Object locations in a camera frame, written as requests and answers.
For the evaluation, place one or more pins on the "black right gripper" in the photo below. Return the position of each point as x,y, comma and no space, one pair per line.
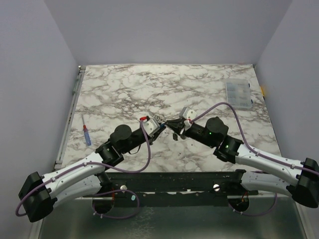
182,129

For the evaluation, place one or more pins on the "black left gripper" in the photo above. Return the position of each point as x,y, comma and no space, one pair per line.
151,139

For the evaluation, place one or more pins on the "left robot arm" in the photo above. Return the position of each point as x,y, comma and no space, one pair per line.
41,193

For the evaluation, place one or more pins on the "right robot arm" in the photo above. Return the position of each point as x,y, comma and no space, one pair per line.
294,178

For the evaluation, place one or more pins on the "red blue screwdriver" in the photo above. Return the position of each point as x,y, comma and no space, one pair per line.
86,133

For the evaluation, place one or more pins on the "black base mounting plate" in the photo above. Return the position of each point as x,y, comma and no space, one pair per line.
155,189

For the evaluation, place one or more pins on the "clear plastic screw organizer box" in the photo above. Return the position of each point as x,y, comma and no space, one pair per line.
238,93

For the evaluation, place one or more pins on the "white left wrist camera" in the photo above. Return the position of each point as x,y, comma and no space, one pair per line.
150,125

